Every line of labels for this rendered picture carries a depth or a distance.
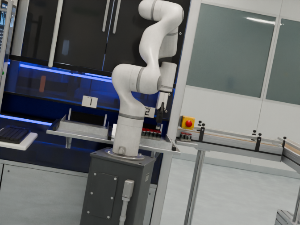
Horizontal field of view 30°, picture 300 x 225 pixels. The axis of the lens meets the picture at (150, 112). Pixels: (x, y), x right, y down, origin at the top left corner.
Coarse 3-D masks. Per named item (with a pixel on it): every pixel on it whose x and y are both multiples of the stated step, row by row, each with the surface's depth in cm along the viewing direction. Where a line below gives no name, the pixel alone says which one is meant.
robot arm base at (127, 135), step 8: (120, 120) 257; (128, 120) 255; (136, 120) 255; (120, 128) 256; (128, 128) 255; (136, 128) 256; (120, 136) 256; (128, 136) 255; (136, 136) 257; (120, 144) 256; (128, 144) 256; (136, 144) 258; (104, 152) 260; (112, 152) 259; (120, 152) 254; (128, 152) 256; (136, 152) 259; (136, 160) 255
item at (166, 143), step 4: (140, 140) 291; (144, 140) 291; (148, 140) 291; (152, 140) 291; (156, 140) 316; (160, 140) 318; (164, 140) 321; (168, 140) 309; (140, 144) 291; (144, 144) 291; (148, 144) 291; (152, 144) 292; (156, 144) 292; (160, 144) 292; (164, 144) 292; (168, 144) 292; (164, 148) 292; (168, 148) 292
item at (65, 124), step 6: (66, 114) 332; (66, 120) 331; (60, 126) 299; (66, 126) 299; (72, 126) 299; (78, 126) 299; (84, 126) 300; (90, 126) 300; (96, 126) 328; (102, 126) 332; (90, 132) 300; (96, 132) 300; (102, 132) 301
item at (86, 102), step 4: (84, 96) 324; (88, 96) 324; (84, 100) 324; (88, 100) 324; (92, 100) 324; (96, 100) 324; (84, 104) 324; (88, 104) 324; (92, 104) 325; (96, 104) 325
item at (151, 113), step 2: (150, 108) 327; (152, 108) 327; (154, 108) 327; (146, 110) 327; (148, 110) 327; (150, 110) 327; (152, 110) 327; (154, 110) 327; (146, 112) 327; (148, 112) 327; (150, 112) 327; (152, 112) 327; (150, 114) 327; (152, 114) 327; (146, 116) 327; (148, 116) 327; (150, 116) 327; (152, 116) 327
